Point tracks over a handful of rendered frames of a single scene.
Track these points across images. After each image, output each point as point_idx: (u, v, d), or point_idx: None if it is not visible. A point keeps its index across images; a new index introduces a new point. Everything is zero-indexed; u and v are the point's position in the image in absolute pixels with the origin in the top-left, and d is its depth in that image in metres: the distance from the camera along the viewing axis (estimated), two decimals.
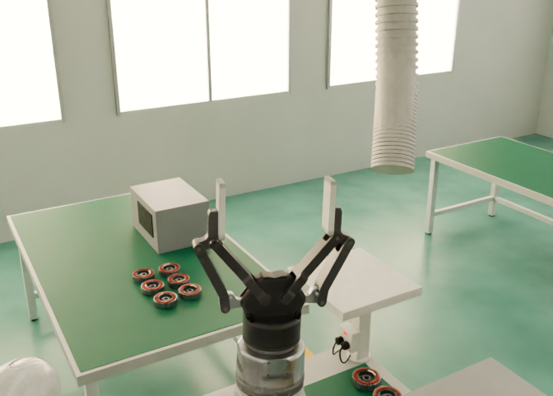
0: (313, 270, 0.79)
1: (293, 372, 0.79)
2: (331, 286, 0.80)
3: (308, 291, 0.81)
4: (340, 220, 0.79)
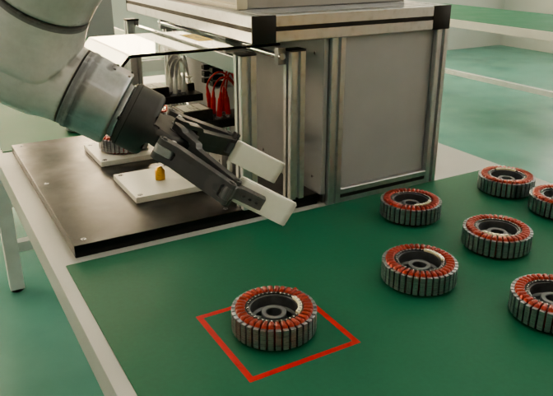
0: (202, 154, 0.69)
1: (112, 72, 0.68)
2: (183, 151, 0.66)
3: None
4: (253, 193, 0.68)
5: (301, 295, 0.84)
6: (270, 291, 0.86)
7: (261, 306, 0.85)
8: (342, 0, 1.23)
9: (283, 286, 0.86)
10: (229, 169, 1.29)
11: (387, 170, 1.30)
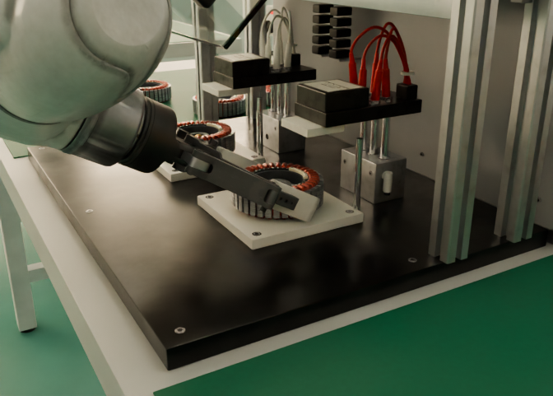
0: (230, 162, 0.66)
1: None
2: (222, 161, 0.63)
3: None
4: (288, 194, 0.68)
5: None
6: None
7: None
8: None
9: None
10: (388, 187, 0.79)
11: None
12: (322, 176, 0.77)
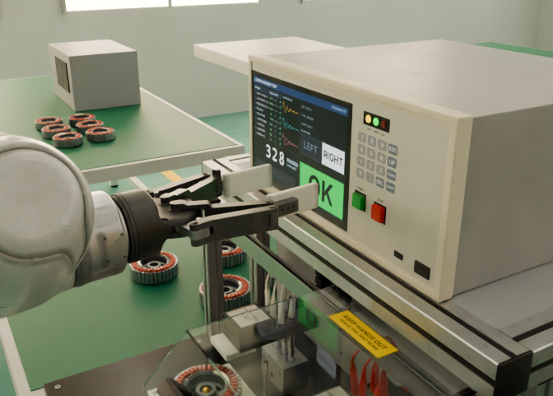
0: None
1: None
2: None
3: None
4: (230, 186, 0.80)
5: None
6: None
7: None
8: None
9: None
10: None
11: None
12: None
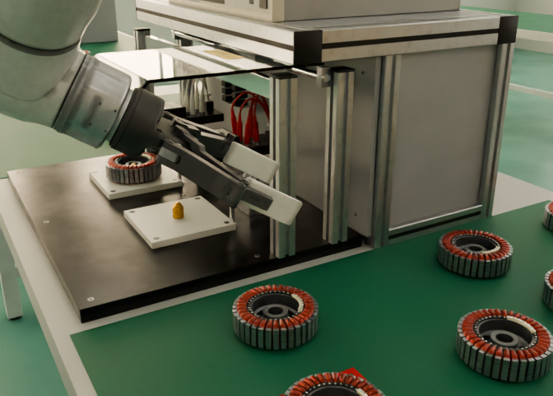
0: None
1: None
2: None
3: None
4: (235, 158, 0.83)
5: (368, 388, 0.67)
6: (327, 382, 0.68)
7: None
8: (392, 10, 1.06)
9: (344, 375, 0.69)
10: None
11: (440, 205, 1.12)
12: (318, 309, 0.82)
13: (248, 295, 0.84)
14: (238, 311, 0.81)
